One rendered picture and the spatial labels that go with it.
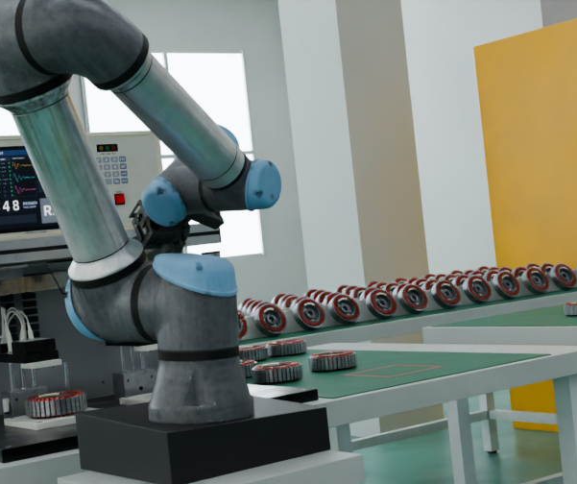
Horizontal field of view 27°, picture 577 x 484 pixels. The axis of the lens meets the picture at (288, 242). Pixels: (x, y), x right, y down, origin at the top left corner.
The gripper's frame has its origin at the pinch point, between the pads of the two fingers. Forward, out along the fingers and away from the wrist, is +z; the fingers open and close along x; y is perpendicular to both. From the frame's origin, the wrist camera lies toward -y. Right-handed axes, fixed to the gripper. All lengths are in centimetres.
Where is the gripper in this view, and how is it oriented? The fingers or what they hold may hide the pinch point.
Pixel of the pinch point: (153, 255)
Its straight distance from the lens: 221.2
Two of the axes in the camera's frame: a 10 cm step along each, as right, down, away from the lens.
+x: 3.8, 8.3, -4.1
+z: -4.4, 5.5, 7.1
